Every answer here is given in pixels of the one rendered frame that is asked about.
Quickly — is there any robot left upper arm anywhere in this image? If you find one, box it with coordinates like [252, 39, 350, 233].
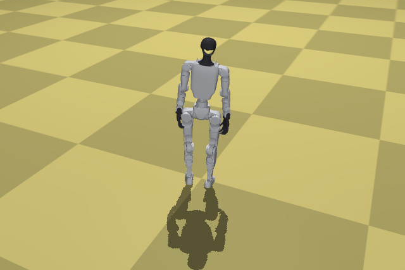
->
[180, 61, 194, 92]

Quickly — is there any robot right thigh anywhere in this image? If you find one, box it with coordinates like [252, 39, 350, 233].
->
[205, 109, 221, 156]

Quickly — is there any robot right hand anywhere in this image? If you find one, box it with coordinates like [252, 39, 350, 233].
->
[219, 113, 230, 135]

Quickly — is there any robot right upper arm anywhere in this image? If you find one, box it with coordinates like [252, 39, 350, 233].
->
[218, 65, 230, 97]

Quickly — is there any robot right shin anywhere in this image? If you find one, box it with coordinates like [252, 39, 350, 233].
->
[206, 146, 217, 181]

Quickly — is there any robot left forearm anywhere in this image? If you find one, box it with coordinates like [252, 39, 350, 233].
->
[176, 84, 186, 112]

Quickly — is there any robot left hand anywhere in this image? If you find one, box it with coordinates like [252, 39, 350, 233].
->
[176, 108, 184, 128]

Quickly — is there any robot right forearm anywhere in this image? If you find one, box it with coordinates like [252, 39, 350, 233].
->
[222, 89, 231, 117]

